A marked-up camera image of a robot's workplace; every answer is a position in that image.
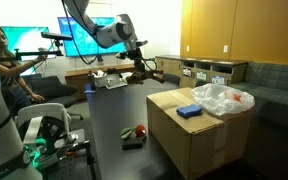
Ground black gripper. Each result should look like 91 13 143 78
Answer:
127 48 145 72

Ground brown plush moose toy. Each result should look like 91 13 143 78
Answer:
126 70 164 84

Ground blue knitted cloth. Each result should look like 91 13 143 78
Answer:
176 104 202 118

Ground red plush carrot toy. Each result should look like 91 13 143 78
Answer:
120 124 147 140

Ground white plastic bag orange print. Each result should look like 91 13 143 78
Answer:
191 83 255 116

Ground dark grey sponge block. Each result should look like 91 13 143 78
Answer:
122 138 143 150

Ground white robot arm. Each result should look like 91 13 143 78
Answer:
0 0 138 180

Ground large cardboard box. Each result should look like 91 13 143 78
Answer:
146 88 251 180

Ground dark office chair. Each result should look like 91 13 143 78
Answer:
162 73 180 85

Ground wooden low shelf cabinet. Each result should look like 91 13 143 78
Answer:
156 55 248 87

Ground white VR headset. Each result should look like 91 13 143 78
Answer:
15 103 75 154

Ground person in striped shirt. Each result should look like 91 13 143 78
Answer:
0 27 47 117

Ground green plaid sofa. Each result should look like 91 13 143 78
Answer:
231 62 288 128

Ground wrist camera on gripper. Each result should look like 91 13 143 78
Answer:
135 40 148 47

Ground wall mounted monitor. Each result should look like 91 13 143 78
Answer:
58 17 125 57

